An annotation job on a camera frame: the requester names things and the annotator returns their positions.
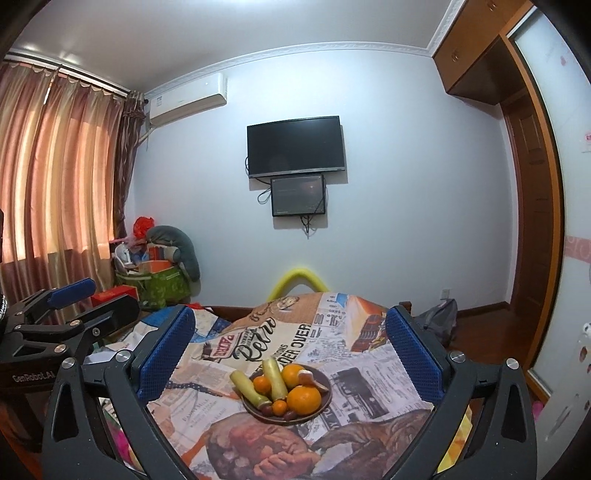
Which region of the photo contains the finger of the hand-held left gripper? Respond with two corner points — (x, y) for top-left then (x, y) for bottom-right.
(11, 298), (140, 358)
(7, 278), (98, 326)

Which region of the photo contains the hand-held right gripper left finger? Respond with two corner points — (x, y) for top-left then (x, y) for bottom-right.
(41, 305), (199, 480)

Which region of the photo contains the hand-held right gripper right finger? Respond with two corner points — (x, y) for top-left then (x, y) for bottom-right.
(385, 305), (539, 480)

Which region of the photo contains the peeled sugarcane piece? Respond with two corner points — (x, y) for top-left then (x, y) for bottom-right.
(262, 357), (289, 402)
(230, 369), (271, 409)

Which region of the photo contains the dark round plate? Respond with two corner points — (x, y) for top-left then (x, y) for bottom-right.
(241, 364), (332, 424)

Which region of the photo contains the large orange with label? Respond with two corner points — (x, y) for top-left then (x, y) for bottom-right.
(286, 385), (322, 415)

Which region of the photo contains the red box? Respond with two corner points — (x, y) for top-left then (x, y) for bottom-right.
(91, 285), (139, 308)

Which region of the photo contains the grey backpack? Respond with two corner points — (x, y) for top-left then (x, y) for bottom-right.
(416, 298), (459, 347)

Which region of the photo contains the green bag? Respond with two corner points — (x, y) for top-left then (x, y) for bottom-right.
(115, 265), (192, 308)

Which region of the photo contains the yellow cloth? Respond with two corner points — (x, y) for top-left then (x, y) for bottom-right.
(436, 406), (472, 469)

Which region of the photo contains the grey plush toy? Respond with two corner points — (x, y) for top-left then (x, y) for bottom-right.
(145, 224), (201, 282)

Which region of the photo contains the pink brown curtain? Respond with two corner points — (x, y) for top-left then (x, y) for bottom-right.
(0, 60), (144, 301)

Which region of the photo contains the plain orange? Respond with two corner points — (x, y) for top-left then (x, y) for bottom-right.
(281, 364), (308, 388)

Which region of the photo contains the newspaper print blanket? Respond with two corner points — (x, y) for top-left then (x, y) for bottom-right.
(92, 291), (472, 480)

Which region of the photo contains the brown wooden door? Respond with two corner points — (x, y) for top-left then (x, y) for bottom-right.
(501, 37), (564, 398)

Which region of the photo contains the small black monitor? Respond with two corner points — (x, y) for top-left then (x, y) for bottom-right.
(271, 174), (327, 217)

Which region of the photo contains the white air conditioner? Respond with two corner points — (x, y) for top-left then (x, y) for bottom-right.
(147, 73), (229, 127)

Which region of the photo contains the wooden overhead cabinet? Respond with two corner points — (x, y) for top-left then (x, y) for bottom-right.
(433, 0), (532, 104)

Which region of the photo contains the black wall television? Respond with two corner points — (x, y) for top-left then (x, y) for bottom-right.
(246, 115), (347, 179)

